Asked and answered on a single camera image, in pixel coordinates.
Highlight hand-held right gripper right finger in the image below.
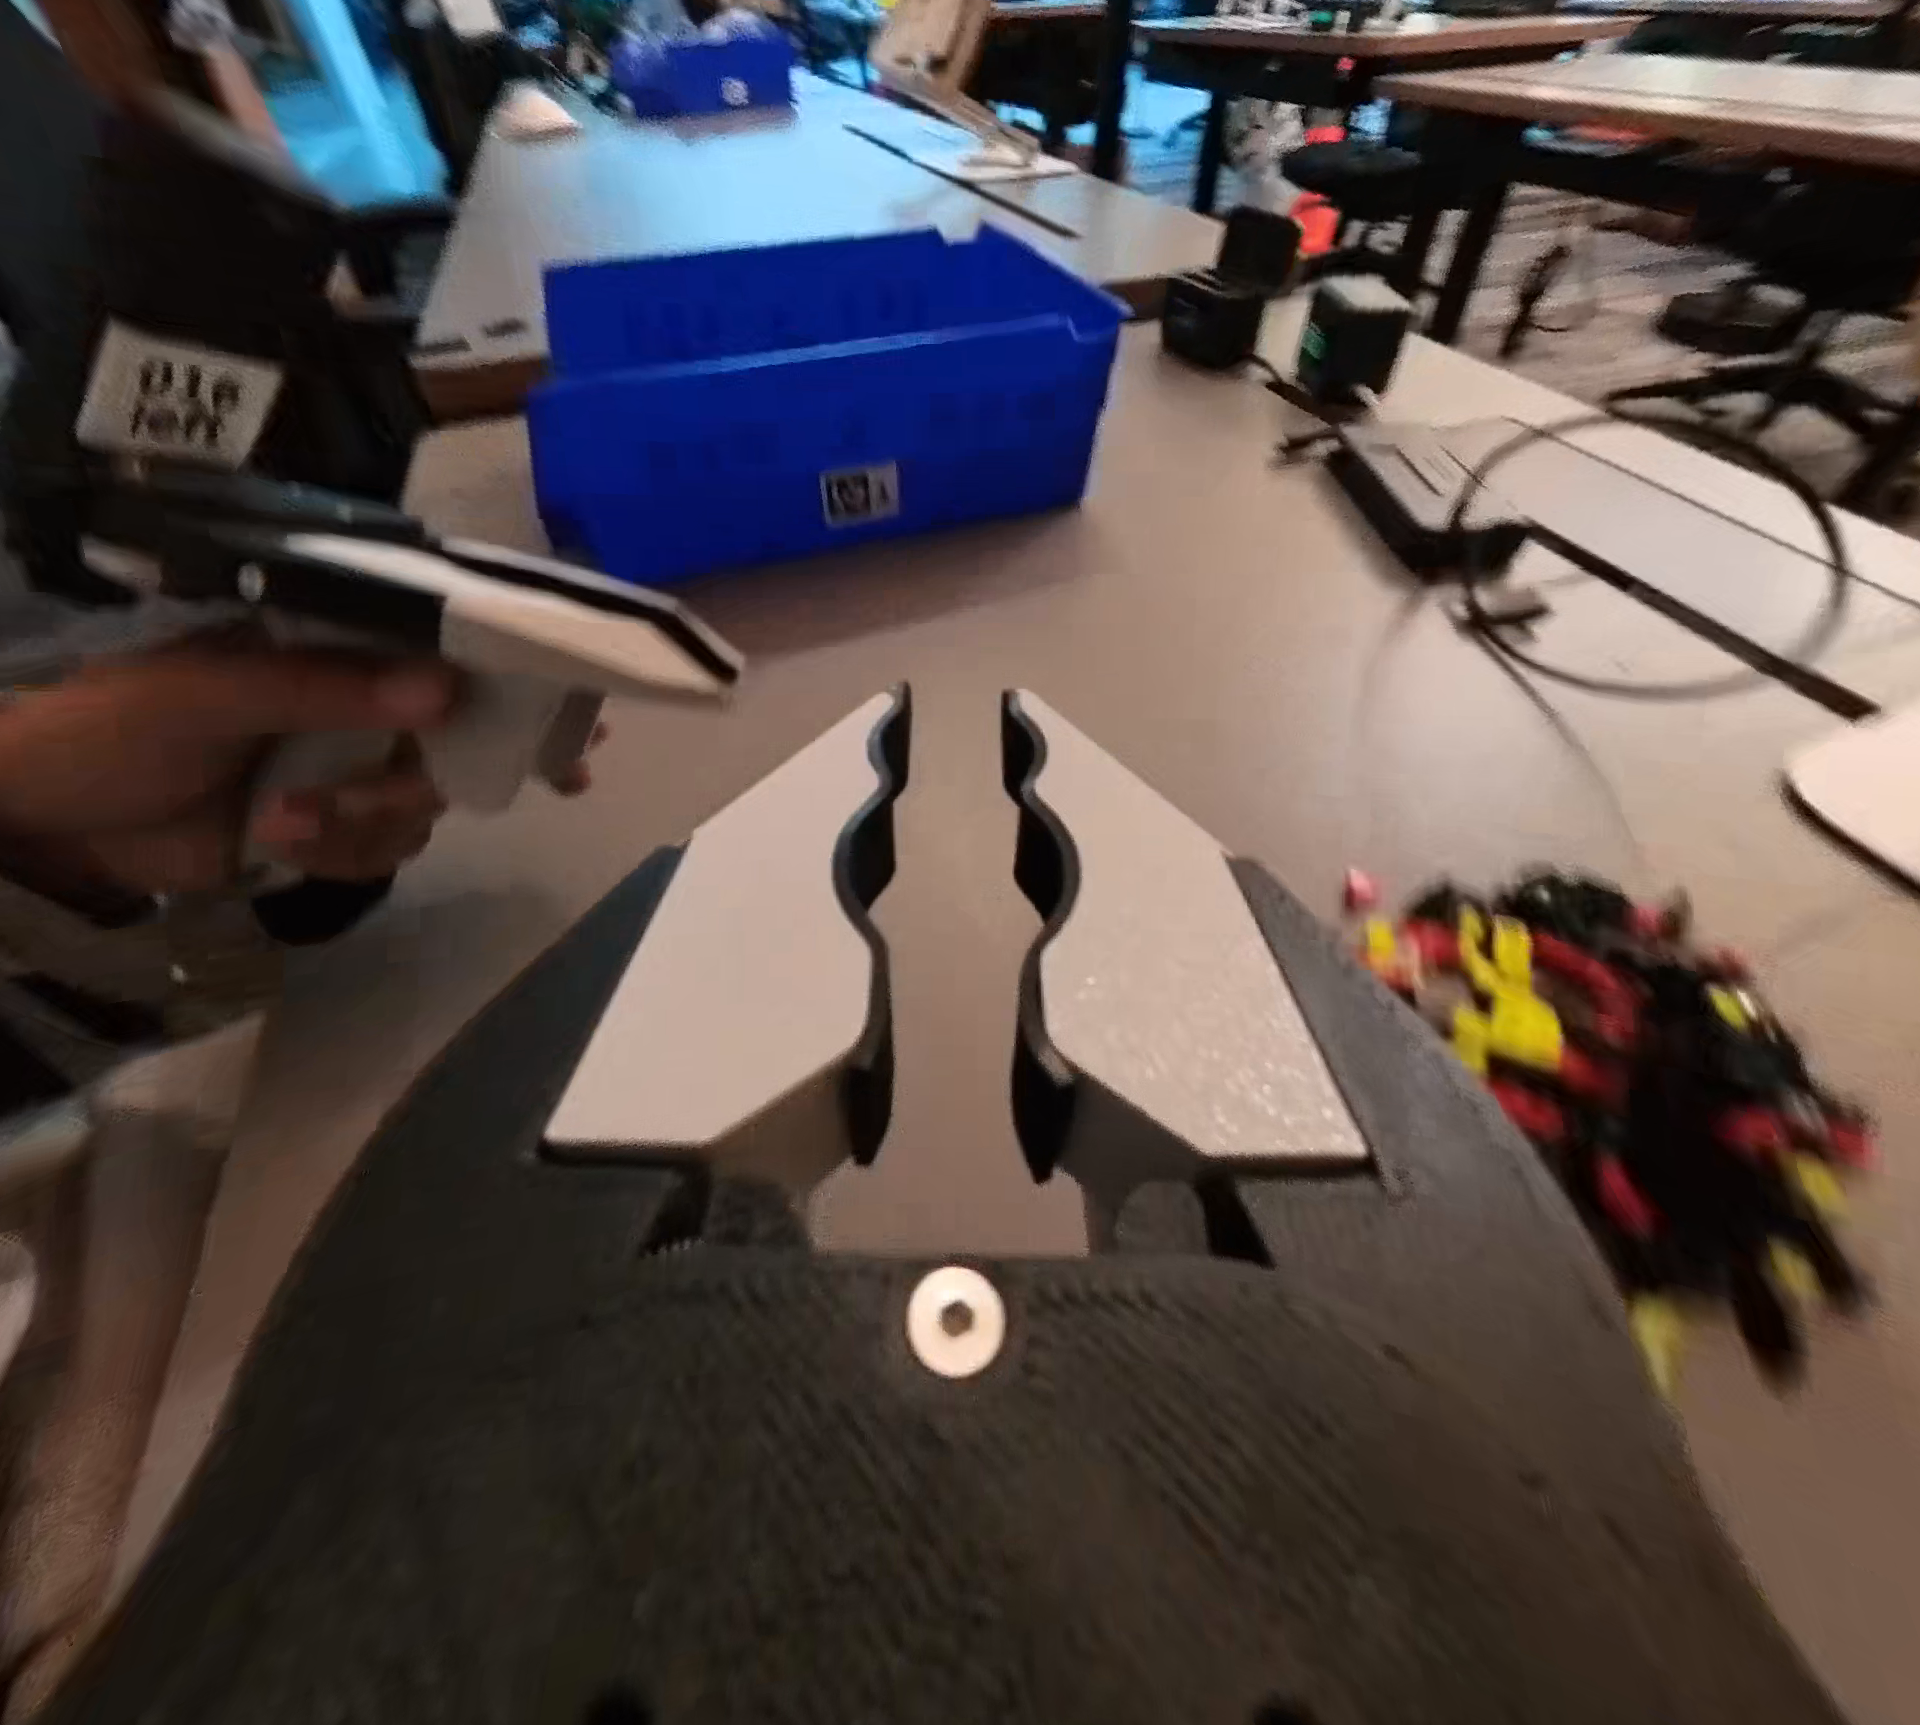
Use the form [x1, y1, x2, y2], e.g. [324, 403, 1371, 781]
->
[1001, 686, 1375, 1183]

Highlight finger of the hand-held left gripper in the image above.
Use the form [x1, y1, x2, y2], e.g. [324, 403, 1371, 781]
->
[282, 533, 748, 710]

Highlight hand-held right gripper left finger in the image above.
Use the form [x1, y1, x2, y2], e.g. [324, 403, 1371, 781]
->
[541, 685, 915, 1204]

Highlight pile of lego pieces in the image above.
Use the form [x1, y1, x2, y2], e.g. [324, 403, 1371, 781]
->
[1338, 862, 1881, 1401]

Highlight person's left hand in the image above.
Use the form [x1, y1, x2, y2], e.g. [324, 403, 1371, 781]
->
[0, 661, 610, 924]

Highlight large blue plastic bin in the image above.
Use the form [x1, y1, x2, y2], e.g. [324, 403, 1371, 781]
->
[524, 223, 1134, 590]

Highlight small blue plastic bin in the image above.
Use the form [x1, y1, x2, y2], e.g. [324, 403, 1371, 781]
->
[609, 30, 798, 120]

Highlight black power adapter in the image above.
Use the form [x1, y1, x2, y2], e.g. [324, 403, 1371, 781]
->
[1332, 422, 1530, 575]

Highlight white flat object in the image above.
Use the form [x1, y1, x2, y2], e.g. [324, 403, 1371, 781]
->
[1782, 702, 1920, 890]

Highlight black charger box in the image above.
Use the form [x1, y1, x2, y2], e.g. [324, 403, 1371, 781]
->
[1159, 205, 1302, 372]

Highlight wooden desk black legs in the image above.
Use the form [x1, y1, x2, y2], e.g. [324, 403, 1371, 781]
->
[1373, 48, 1920, 350]
[1132, 12, 1652, 219]

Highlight black cable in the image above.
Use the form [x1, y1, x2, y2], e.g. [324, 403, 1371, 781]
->
[1357, 409, 1851, 766]

